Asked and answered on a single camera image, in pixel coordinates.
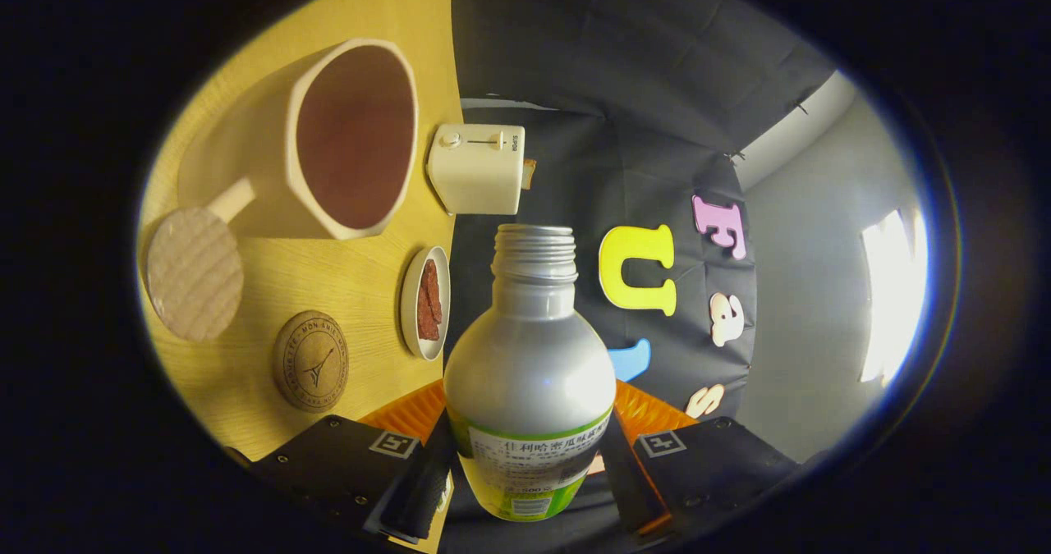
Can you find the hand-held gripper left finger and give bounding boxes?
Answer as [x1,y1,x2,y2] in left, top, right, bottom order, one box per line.
[223,378,457,545]

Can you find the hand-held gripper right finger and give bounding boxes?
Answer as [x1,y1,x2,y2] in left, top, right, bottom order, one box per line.
[598,379,804,538]

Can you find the silver juice bottle green label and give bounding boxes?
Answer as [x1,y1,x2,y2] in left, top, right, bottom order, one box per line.
[443,223,617,524]

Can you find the round cork coaster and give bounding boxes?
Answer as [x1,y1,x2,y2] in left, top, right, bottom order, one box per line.
[273,310,351,413]

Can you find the cream cup wooden handle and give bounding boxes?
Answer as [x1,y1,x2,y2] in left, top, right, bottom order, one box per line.
[145,38,420,343]

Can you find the small white plate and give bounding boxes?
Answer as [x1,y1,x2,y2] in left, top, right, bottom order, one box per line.
[399,245,452,362]

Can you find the reddish brown food pieces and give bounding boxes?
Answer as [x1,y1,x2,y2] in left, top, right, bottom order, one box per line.
[415,259,445,342]

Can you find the wooden table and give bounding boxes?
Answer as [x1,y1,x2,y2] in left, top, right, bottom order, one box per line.
[135,0,466,466]

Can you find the ceiling light panel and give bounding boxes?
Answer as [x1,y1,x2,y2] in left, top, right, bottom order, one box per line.
[858,208,929,388]

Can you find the cream toaster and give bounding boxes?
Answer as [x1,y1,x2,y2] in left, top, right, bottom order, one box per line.
[426,122,527,217]

